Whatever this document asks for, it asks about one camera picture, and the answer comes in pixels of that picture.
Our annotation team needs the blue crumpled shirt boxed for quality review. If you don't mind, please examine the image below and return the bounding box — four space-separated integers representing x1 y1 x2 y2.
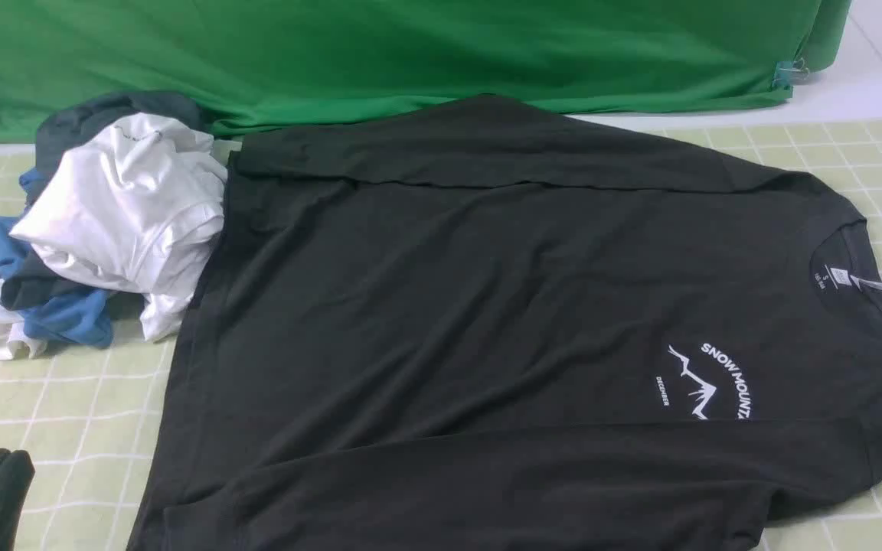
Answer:
0 168 114 350

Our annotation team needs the dark gray long-sleeve shirt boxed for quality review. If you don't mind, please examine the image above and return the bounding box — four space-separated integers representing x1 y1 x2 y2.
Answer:
127 95 882 550

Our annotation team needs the white crumpled shirt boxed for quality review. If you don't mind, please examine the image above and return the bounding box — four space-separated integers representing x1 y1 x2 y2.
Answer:
11 114 227 341

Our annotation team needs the light green checkered tablecloth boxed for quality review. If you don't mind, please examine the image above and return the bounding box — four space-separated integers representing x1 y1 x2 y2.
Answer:
0 119 882 550

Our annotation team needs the green backdrop cloth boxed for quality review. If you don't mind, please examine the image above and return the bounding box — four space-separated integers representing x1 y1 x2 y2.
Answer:
0 1 851 143

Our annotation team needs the blue binder clip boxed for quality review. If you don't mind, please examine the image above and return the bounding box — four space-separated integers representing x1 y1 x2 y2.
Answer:
771 58 812 90

